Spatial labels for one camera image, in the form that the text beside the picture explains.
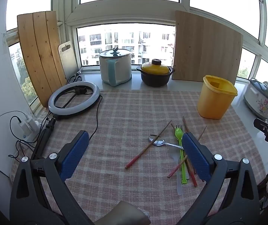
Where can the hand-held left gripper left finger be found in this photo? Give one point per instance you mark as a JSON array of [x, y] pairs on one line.
[[74, 152]]

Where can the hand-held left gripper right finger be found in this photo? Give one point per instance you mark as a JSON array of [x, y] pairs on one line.
[[195, 154]]

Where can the green plastic spoon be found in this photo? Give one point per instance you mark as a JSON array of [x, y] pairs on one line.
[[183, 166]]

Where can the metal spoon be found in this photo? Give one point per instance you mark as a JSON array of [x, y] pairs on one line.
[[159, 142]]

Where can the yellow plastic container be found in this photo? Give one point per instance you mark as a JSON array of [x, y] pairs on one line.
[[213, 100]]

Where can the floral white rice cooker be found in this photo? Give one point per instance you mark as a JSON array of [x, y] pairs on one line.
[[256, 98]]

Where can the white power strip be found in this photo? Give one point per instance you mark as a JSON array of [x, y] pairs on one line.
[[27, 126]]

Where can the pink checkered tablecloth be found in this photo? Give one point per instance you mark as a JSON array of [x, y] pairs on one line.
[[124, 112]]

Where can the black scissors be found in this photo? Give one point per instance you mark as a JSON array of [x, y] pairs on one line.
[[74, 77]]

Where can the grey-brown rounded object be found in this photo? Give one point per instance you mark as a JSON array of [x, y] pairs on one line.
[[126, 213]]

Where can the green trees outside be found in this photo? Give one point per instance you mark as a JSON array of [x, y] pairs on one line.
[[27, 86]]

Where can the yellow lidded black clay pot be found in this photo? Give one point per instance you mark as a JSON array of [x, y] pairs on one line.
[[156, 78]]

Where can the white cutting board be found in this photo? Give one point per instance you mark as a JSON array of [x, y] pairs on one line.
[[68, 61]]

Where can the white and blue electric pot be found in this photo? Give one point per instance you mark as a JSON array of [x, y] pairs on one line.
[[122, 68]]

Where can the light wooden board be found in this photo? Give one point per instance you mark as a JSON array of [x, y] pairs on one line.
[[206, 49]]

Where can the wooden plank board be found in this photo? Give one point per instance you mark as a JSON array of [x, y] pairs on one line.
[[40, 51]]

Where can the apartment buildings outside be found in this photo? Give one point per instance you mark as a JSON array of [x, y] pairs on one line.
[[124, 39]]

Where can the white framed window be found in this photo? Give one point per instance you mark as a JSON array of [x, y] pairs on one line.
[[124, 13]]

